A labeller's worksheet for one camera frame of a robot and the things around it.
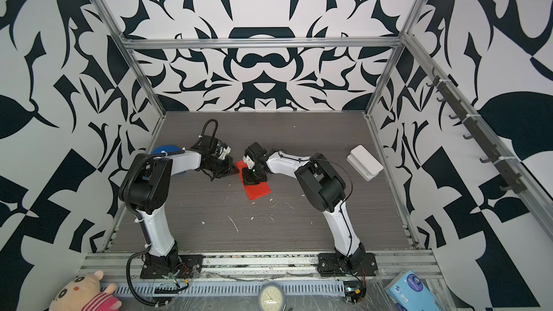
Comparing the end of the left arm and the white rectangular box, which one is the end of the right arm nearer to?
the end of the left arm

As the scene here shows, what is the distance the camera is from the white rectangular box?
3.07ft

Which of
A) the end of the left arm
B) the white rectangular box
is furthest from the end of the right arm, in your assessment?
the white rectangular box

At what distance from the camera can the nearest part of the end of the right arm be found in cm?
74

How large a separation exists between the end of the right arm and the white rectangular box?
0.43 metres
